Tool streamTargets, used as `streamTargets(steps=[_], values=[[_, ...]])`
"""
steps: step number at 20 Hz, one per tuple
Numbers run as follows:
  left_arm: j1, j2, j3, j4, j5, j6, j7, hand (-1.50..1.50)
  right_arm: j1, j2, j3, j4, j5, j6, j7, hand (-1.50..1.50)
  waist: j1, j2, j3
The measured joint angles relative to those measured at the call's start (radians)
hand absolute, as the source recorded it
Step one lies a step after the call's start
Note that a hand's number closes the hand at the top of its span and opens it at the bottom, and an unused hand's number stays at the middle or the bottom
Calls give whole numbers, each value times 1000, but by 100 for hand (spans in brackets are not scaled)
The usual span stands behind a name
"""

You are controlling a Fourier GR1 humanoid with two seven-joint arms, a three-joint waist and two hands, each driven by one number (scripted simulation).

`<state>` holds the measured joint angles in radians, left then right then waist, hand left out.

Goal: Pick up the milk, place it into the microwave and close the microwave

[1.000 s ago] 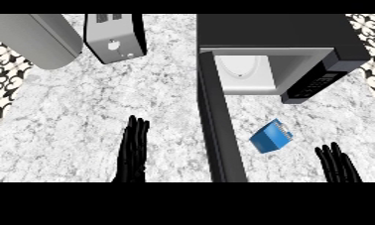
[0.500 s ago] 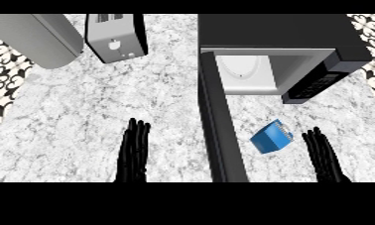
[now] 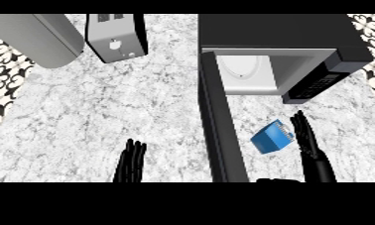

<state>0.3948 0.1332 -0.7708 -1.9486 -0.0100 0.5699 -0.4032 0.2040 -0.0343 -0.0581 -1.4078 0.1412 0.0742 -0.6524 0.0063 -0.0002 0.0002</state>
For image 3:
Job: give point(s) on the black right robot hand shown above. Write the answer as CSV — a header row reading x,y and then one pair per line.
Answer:
x,y
309,146

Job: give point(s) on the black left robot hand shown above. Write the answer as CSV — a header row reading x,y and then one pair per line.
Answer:
x,y
130,163

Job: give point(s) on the black microwave door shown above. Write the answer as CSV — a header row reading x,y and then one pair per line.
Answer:
x,y
220,123

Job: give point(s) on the black microwave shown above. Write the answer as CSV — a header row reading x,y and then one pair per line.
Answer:
x,y
293,50

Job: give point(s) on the silver toaster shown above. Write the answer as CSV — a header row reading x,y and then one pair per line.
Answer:
x,y
117,39

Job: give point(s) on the grey rounded appliance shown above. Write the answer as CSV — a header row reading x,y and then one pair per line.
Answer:
x,y
42,39

